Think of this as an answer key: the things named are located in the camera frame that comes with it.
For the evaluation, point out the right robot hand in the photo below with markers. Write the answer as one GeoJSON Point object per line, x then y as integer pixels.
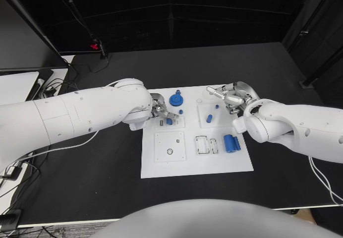
{"type": "Point", "coordinates": [232, 98]}

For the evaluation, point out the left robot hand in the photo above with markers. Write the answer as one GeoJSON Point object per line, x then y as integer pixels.
{"type": "Point", "coordinates": [159, 108]}

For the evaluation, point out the blue block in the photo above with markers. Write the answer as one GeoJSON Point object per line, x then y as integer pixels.
{"type": "Point", "coordinates": [169, 121]}

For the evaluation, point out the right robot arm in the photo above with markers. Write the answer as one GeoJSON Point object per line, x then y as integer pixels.
{"type": "Point", "coordinates": [294, 126]}

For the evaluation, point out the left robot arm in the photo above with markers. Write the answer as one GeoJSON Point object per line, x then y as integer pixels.
{"type": "Point", "coordinates": [79, 115]}

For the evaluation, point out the white task board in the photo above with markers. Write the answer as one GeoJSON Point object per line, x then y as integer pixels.
{"type": "Point", "coordinates": [195, 165]}

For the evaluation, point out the blue gear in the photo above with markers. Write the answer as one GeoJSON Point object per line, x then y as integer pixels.
{"type": "Point", "coordinates": [176, 100]}

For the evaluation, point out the small blue plug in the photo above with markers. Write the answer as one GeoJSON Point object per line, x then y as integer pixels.
{"type": "Point", "coordinates": [177, 91]}

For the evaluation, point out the slim blue cylinder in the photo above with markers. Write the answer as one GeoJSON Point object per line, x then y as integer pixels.
{"type": "Point", "coordinates": [236, 143]}

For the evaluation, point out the large blue cylinder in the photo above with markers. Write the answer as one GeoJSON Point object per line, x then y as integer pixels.
{"type": "Point", "coordinates": [229, 144]}

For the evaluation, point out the black stand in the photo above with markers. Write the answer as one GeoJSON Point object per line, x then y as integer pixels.
{"type": "Point", "coordinates": [306, 84]}

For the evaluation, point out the black pole with red light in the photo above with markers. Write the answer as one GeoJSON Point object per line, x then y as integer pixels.
{"type": "Point", "coordinates": [94, 46]}

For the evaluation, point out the white desk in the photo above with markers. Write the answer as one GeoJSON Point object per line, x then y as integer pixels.
{"type": "Point", "coordinates": [16, 87]}

